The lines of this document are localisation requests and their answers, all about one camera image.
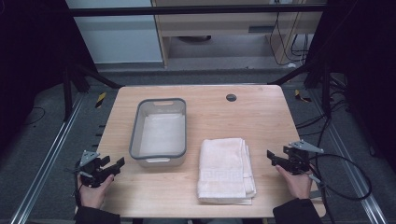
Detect aluminium floor rail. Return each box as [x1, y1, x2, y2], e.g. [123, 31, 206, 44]
[8, 92, 86, 224]
[310, 89, 389, 224]

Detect person's left hand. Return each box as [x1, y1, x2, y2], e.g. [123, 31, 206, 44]
[77, 174, 116, 210]

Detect black metal stand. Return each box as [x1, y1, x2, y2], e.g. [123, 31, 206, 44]
[63, 63, 125, 123]
[268, 61, 333, 119]

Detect white cabinet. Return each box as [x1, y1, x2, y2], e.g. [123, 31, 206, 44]
[64, 0, 164, 65]

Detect folded white towel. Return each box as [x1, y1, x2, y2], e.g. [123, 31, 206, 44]
[196, 137, 258, 206]

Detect black floor cables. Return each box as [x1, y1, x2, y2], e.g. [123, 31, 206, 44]
[294, 74, 354, 138]

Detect white basin with grey rim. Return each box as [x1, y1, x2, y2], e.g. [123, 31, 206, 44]
[128, 97, 188, 169]

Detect black curtain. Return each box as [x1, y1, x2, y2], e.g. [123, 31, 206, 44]
[305, 0, 396, 174]
[0, 0, 98, 158]

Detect thin black floor cable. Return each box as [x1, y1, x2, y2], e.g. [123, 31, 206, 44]
[22, 105, 47, 127]

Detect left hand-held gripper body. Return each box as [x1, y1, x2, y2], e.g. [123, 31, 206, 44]
[75, 150, 114, 189]

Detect light wooden desk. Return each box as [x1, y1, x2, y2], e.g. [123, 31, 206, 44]
[150, 0, 328, 68]

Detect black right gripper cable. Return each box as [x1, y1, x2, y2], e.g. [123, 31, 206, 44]
[307, 153, 374, 224]

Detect black horizontal frame bar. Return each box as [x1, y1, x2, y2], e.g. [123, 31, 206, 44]
[68, 3, 329, 18]

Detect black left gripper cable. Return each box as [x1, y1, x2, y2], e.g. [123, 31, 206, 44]
[72, 169, 84, 207]

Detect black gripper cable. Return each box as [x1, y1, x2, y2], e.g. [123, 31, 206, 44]
[72, 169, 84, 207]
[307, 153, 374, 224]

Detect hanging black desk cables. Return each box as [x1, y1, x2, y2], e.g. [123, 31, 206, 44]
[268, 11, 311, 67]

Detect person's right hand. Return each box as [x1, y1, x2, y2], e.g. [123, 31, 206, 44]
[275, 164, 314, 201]

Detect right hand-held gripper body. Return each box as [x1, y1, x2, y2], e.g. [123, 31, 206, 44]
[281, 139, 325, 175]

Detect yellow and black tape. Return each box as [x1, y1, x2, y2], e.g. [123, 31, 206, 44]
[94, 91, 107, 109]
[293, 89, 313, 104]

